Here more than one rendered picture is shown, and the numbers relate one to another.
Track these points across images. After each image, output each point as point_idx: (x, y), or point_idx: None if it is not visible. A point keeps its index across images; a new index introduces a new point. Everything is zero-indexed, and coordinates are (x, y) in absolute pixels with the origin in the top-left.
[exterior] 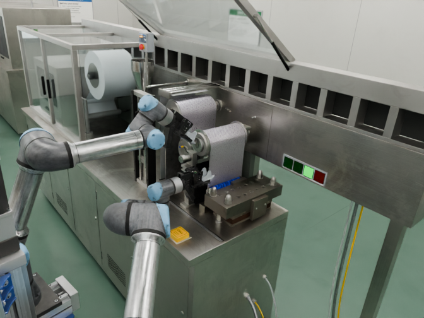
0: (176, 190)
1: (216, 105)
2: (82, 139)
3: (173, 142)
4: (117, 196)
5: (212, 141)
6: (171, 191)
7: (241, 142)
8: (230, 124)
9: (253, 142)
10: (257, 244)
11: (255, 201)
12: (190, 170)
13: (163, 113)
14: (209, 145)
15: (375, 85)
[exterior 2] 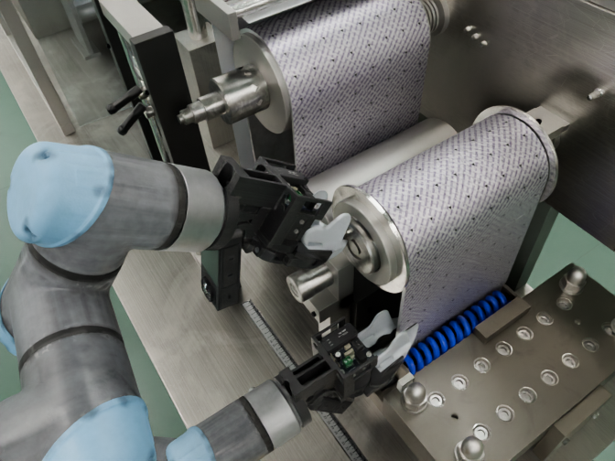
0: (275, 448)
1: (430, 16)
2: (54, 104)
3: (280, 153)
4: (132, 323)
5: (416, 242)
6: (255, 460)
7: (528, 200)
8: (490, 132)
9: (568, 176)
10: None
11: (567, 434)
12: (330, 350)
13: (161, 226)
14: (405, 268)
15: None
